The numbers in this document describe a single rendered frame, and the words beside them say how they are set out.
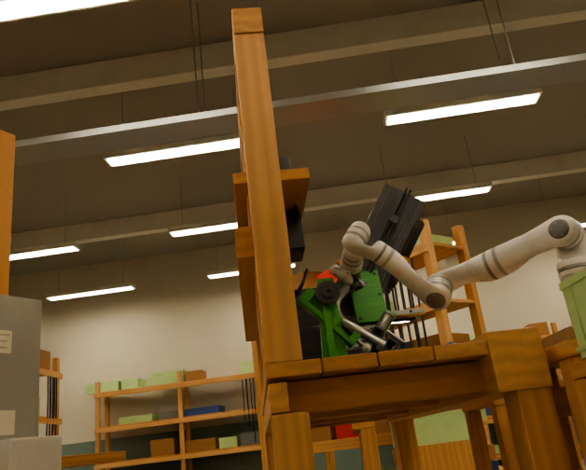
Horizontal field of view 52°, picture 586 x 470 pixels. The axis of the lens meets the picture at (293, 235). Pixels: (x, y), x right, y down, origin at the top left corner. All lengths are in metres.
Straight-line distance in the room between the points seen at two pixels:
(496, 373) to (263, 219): 0.70
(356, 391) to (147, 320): 10.46
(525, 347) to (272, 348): 0.63
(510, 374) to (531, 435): 0.15
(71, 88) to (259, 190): 5.10
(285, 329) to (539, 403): 0.64
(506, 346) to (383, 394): 0.33
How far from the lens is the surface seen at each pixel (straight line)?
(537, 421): 1.63
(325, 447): 5.78
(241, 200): 2.08
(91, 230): 10.46
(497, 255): 1.89
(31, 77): 6.87
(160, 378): 11.09
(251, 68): 1.82
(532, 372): 1.63
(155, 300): 11.97
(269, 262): 1.55
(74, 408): 12.21
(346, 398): 1.58
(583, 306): 1.41
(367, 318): 2.17
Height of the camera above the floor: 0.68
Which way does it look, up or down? 20 degrees up
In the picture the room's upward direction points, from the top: 7 degrees counter-clockwise
